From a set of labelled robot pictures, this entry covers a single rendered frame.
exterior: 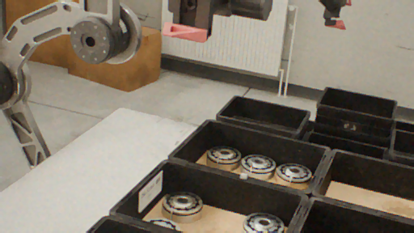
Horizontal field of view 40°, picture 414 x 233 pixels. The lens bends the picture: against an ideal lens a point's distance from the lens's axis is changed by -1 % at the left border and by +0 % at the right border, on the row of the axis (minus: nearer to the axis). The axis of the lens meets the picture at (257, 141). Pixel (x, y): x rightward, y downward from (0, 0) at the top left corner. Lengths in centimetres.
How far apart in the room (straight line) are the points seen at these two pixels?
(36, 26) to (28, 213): 63
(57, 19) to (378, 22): 291
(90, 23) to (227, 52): 292
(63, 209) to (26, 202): 11
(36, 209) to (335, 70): 319
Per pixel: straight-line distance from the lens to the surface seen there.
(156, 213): 150
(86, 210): 175
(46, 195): 183
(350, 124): 296
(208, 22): 89
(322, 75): 459
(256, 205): 149
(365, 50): 449
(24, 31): 206
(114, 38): 177
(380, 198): 171
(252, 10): 95
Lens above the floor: 166
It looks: 26 degrees down
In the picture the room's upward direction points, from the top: 7 degrees clockwise
